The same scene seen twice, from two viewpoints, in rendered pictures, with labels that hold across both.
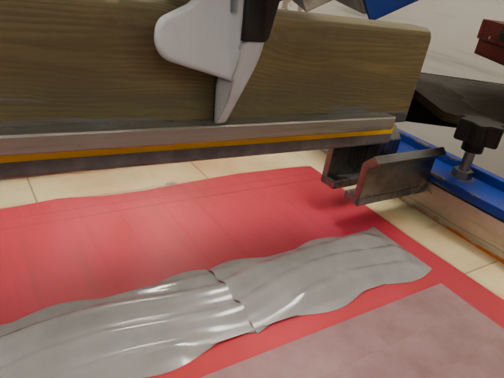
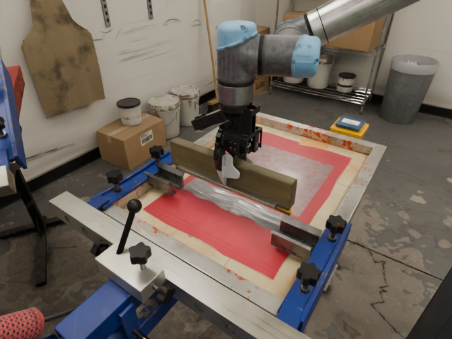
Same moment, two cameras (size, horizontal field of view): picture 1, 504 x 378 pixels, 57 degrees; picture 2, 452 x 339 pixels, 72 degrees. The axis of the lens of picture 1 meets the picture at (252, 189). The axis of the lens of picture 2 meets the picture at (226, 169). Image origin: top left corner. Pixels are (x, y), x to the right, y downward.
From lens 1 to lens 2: 0.89 m
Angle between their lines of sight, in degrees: 89
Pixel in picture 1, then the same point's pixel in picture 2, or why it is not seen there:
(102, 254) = (240, 230)
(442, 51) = not seen: outside the picture
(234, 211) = (196, 216)
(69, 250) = (244, 236)
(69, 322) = (266, 218)
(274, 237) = (204, 204)
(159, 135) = not seen: hidden behind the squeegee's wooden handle
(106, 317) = (259, 216)
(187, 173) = (177, 235)
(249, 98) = not seen: hidden behind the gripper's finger
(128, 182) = (198, 246)
